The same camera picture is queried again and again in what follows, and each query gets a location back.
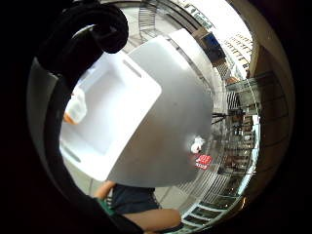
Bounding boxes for white plastic tray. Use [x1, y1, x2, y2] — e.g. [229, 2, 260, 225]
[58, 51, 163, 182]

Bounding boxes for clear bottle with orange cap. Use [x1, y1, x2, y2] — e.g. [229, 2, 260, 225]
[62, 87, 89, 126]

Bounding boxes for the person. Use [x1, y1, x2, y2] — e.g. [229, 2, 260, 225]
[93, 179, 183, 234]

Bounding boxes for black tripod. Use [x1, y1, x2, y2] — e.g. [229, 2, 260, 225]
[211, 109, 248, 127]

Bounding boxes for blue screen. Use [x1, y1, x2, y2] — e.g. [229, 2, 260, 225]
[202, 32, 222, 55]

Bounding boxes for red box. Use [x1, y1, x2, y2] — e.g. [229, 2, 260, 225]
[194, 154, 214, 171]

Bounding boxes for small white soft toy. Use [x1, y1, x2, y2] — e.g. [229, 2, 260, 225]
[189, 136, 207, 155]

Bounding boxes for metal slatted chair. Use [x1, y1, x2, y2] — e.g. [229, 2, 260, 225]
[137, 2, 167, 39]

